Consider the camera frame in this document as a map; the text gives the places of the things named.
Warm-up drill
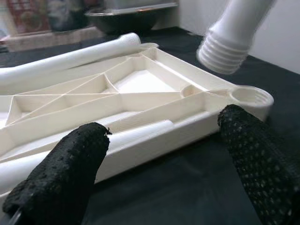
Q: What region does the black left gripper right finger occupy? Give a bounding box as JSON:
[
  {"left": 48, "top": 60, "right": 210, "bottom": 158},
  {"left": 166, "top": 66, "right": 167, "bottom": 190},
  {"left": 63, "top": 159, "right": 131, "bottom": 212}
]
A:
[{"left": 217, "top": 104, "right": 300, "bottom": 225}]

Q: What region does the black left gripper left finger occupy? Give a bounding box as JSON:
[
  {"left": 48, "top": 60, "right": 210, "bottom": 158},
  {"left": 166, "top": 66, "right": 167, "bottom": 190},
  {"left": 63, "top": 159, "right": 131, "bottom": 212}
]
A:
[{"left": 2, "top": 121, "right": 112, "bottom": 225}]

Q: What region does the white plastic table leg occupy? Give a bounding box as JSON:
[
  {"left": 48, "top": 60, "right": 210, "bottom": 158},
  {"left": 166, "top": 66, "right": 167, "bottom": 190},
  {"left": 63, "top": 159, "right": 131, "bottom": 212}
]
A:
[
  {"left": 196, "top": 0, "right": 277, "bottom": 75},
  {"left": 0, "top": 119, "right": 175, "bottom": 195},
  {"left": 0, "top": 32, "right": 143, "bottom": 89}
]

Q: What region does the black tablecloth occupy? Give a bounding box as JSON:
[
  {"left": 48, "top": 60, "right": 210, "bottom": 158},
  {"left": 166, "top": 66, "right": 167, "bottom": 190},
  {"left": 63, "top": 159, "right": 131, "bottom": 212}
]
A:
[{"left": 0, "top": 25, "right": 300, "bottom": 225}]

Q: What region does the white plastic table top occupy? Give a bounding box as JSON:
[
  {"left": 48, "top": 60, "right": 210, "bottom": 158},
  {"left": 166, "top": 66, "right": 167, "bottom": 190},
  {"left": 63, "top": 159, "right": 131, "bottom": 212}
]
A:
[{"left": 0, "top": 42, "right": 275, "bottom": 197}]

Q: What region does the beige woven bench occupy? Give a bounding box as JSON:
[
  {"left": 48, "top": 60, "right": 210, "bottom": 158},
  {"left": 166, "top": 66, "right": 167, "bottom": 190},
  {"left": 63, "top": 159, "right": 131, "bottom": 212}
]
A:
[{"left": 6, "top": 25, "right": 106, "bottom": 52}]

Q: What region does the red printed food carton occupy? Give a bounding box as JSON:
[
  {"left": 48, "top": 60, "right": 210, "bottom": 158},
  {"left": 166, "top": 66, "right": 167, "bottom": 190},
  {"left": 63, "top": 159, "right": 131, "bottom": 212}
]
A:
[{"left": 7, "top": 0, "right": 51, "bottom": 36}]

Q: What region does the black metal wok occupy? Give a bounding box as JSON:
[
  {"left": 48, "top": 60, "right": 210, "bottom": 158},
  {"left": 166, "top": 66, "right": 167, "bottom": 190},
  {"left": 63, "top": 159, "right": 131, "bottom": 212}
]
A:
[{"left": 84, "top": 8, "right": 158, "bottom": 35}]

